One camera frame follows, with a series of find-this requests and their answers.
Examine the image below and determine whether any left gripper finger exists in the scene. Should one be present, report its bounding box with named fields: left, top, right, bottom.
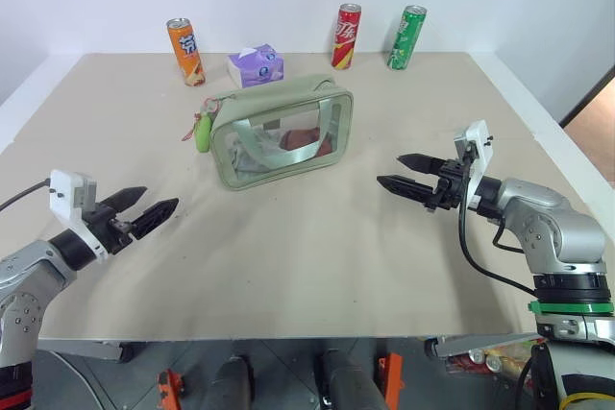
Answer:
left=129, top=197, right=181, bottom=241
left=102, top=185, right=149, bottom=213

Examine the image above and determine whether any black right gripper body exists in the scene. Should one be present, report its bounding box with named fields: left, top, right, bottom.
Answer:
left=424, top=157, right=470, bottom=214

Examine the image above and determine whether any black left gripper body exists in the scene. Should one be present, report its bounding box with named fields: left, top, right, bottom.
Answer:
left=86, top=203, right=135, bottom=256

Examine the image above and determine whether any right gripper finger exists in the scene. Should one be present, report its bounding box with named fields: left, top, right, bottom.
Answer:
left=376, top=174, right=436, bottom=204
left=396, top=153, right=444, bottom=177

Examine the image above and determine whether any green zipper charm red cord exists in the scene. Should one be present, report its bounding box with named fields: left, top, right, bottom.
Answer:
left=181, top=96, right=225, bottom=155

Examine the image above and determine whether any green transparent toiletry bag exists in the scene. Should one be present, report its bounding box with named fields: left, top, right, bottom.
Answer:
left=205, top=73, right=356, bottom=191

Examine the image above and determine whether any red item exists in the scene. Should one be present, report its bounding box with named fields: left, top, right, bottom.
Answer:
left=280, top=126, right=333, bottom=159

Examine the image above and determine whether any green soda can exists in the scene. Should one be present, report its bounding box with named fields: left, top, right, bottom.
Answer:
left=386, top=5, right=428, bottom=71

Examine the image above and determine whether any red cola can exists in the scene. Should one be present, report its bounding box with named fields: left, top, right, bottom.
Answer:
left=331, top=3, right=363, bottom=70

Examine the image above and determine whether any orange soda can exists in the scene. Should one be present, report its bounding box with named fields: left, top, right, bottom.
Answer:
left=166, top=17, right=208, bottom=88

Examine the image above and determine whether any box of snacks and cans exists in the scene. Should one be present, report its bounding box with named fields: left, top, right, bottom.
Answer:
left=444, top=338, right=535, bottom=378

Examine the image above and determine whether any purple tissue pack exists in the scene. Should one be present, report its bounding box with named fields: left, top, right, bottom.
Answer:
left=226, top=43, right=288, bottom=89

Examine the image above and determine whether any narrow dark rounded shape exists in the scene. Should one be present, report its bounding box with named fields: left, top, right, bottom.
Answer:
left=213, top=355, right=254, bottom=410

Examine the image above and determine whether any wide dark rounded shape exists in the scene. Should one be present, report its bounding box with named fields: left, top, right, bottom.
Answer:
left=314, top=347, right=390, bottom=410

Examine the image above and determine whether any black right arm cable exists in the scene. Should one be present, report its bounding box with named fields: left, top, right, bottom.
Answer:
left=457, top=150, right=538, bottom=296

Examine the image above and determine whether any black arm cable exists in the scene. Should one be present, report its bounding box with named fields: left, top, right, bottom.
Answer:
left=457, top=150, right=538, bottom=296
left=0, top=181, right=53, bottom=212

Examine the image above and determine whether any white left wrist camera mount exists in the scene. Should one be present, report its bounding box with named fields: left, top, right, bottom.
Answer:
left=49, top=169, right=108, bottom=265

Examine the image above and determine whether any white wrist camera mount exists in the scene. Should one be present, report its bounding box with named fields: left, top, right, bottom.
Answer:
left=454, top=119, right=496, bottom=212
left=49, top=169, right=108, bottom=265

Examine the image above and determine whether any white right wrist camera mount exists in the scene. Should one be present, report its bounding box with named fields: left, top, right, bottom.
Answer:
left=454, top=119, right=496, bottom=212

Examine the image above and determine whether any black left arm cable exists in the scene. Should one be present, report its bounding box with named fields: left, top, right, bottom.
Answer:
left=0, top=181, right=53, bottom=212

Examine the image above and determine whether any dark door frame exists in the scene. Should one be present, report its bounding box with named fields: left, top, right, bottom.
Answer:
left=561, top=61, right=615, bottom=127

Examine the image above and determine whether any orange metal bracket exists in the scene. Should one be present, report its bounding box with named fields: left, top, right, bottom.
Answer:
left=377, top=352, right=404, bottom=410
left=157, top=369, right=184, bottom=410

